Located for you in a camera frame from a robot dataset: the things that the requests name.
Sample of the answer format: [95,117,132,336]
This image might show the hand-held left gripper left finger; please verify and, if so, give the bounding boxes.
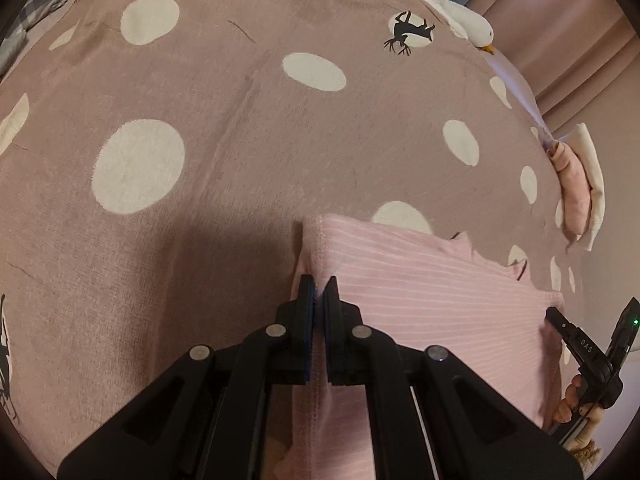
[56,274,317,480]

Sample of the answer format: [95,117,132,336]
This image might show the pink curtain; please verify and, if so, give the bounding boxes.
[467,0,638,133]

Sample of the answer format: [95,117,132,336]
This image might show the polka dot blanket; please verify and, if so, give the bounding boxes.
[0,0,591,466]

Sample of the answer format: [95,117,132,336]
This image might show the lilac bed sheet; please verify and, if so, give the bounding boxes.
[482,50,558,148]

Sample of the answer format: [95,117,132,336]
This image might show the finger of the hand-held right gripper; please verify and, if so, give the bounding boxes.
[545,306,603,373]

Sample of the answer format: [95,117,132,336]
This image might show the person's right hand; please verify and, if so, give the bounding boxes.
[551,374,601,427]

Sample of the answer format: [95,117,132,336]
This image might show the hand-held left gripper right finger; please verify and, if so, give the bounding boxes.
[321,276,583,480]

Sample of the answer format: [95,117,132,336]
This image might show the pink ribbed garment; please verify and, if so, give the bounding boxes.
[272,212,568,480]

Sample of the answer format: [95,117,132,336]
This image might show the folded white garment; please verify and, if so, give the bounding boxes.
[567,122,607,253]

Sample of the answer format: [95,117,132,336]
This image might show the white goose plush toy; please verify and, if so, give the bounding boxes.
[365,0,497,56]

